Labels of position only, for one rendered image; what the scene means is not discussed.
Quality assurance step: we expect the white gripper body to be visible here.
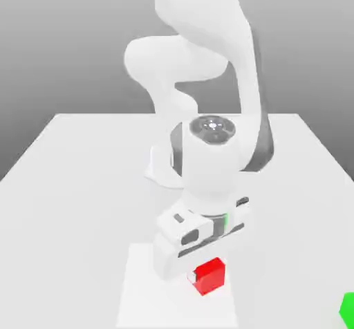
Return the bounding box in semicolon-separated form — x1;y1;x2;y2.
152;203;250;281

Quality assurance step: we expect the small red cube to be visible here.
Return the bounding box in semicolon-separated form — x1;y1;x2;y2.
187;256;227;297

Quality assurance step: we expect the small green cube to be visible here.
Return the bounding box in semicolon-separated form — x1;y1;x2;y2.
339;292;354;328

